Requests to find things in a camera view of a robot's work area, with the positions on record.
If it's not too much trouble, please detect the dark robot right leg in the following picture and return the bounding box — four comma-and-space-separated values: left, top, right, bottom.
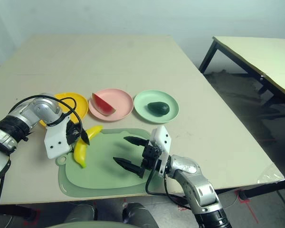
123, 202, 157, 228

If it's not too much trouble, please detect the large translucent green cutting mat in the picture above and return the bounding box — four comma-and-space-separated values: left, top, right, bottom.
56, 128, 164, 198

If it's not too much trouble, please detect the dark robot leg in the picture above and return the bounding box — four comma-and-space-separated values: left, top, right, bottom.
123, 202, 157, 228
64, 204, 97, 224

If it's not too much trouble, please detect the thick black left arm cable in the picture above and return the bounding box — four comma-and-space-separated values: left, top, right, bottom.
0, 95, 84, 228

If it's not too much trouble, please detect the light green cutting board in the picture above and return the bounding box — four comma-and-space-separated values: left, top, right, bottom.
65, 129, 155, 190

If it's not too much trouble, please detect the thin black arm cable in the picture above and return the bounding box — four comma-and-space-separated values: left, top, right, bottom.
163, 174, 192, 211
47, 96, 77, 126

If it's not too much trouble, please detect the pink plastic plate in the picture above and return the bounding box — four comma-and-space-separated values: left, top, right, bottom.
88, 88, 134, 122

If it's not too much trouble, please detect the yellow toy banana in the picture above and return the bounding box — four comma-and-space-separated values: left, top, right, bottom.
73, 125, 104, 169

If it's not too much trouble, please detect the mint green plastic plate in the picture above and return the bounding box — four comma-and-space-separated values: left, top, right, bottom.
133, 89, 180, 124

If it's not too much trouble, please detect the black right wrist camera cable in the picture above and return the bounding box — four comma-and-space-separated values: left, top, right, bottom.
145, 163, 190, 199

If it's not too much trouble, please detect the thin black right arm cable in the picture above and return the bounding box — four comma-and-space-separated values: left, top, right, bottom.
163, 174, 192, 211

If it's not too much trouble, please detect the grey-green robot torso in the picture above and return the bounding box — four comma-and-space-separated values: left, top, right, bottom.
45, 220, 124, 228

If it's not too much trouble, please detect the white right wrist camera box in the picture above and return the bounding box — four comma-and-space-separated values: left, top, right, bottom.
150, 125, 173, 178

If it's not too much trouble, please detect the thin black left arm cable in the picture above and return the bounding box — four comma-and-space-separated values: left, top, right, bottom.
47, 96, 77, 126

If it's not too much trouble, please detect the dark green toy avocado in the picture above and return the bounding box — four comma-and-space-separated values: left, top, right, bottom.
147, 101, 170, 117

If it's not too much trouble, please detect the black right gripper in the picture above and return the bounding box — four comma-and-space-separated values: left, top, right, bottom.
113, 136, 162, 179

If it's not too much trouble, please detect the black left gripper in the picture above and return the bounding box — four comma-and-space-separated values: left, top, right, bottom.
66, 121, 90, 146

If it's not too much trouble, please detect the dark robot left leg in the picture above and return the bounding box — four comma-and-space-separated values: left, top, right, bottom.
64, 204, 97, 224

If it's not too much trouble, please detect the beige side table black frame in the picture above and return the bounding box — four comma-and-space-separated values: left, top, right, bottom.
199, 36, 285, 119

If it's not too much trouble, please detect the clear plastic table corner film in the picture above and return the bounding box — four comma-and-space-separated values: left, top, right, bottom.
256, 162, 285, 185

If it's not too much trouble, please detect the yellow plastic plate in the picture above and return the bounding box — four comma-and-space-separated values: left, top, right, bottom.
39, 92, 89, 128

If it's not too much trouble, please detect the red toy watermelon slice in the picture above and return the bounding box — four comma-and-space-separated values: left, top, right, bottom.
92, 92, 116, 117

